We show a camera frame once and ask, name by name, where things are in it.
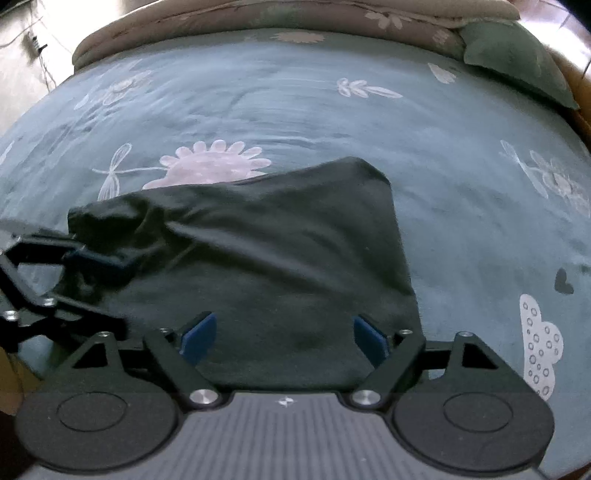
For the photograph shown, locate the dark green trousers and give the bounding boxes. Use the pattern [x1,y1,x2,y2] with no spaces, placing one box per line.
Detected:
[56,158,421,390]

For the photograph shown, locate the white power strip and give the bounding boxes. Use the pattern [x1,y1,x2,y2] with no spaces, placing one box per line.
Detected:
[27,34,47,56]

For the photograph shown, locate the green floral bed sheet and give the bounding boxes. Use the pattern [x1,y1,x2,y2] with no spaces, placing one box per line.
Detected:
[1,30,590,476]

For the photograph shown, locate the green patterned pillow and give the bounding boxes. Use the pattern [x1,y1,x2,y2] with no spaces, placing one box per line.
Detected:
[460,21,579,110]

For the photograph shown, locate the folded pink floral quilt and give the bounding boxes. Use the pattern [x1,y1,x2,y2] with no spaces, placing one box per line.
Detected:
[72,1,520,71]

